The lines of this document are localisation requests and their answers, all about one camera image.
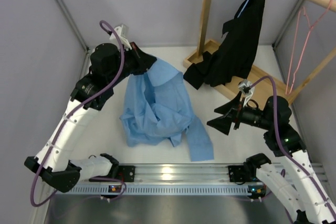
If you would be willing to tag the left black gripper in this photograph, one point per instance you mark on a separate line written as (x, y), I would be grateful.
(144, 61)

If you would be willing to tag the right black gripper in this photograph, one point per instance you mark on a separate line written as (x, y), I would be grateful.
(232, 107)

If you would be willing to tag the light blue shirt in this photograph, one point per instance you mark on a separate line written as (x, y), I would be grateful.
(157, 107)

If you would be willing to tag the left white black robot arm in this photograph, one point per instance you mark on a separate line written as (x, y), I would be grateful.
(109, 66)

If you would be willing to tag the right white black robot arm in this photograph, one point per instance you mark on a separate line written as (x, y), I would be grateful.
(304, 198)

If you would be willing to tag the black shirt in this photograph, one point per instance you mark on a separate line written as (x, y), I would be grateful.
(236, 54)

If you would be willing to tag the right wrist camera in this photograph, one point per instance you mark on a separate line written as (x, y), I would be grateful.
(247, 90)

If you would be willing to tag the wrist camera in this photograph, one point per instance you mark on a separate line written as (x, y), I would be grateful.
(247, 90)
(121, 31)

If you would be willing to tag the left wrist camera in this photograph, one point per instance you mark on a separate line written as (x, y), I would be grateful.
(121, 31)

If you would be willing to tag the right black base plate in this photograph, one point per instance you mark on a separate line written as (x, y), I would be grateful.
(237, 174)

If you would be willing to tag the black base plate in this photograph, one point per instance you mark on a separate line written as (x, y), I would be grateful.
(125, 173)
(237, 174)

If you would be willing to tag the aluminium mounting rail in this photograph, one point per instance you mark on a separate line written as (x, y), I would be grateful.
(181, 173)

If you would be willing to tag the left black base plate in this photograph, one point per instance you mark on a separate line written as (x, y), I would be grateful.
(125, 173)

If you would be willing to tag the grey slotted cable duct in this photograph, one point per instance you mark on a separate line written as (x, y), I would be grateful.
(189, 190)

